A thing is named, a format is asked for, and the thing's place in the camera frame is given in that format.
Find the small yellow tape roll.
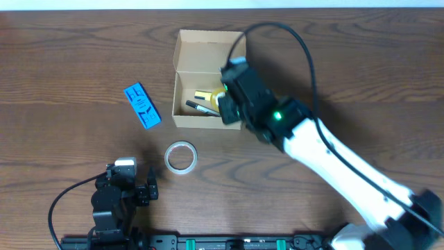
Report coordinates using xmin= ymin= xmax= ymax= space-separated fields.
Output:
xmin=210 ymin=88 xmax=226 ymax=112

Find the large clear tape roll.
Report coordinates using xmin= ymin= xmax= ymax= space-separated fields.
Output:
xmin=164 ymin=141 xmax=198 ymax=175

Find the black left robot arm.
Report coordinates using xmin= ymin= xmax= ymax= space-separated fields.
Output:
xmin=87 ymin=164 xmax=159 ymax=249

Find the black and white marker pen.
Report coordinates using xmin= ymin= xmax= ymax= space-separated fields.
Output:
xmin=186 ymin=100 xmax=220 ymax=117

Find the yellow and black marker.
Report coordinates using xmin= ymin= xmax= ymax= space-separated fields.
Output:
xmin=194 ymin=90 xmax=212 ymax=101

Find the blue plastic tape dispenser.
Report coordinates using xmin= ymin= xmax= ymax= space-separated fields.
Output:
xmin=124 ymin=82 xmax=162 ymax=130

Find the open cardboard box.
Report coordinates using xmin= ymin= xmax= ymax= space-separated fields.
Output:
xmin=172 ymin=29 xmax=241 ymax=130

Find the black mounting rail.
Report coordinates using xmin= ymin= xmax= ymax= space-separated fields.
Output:
xmin=61 ymin=235 xmax=331 ymax=250

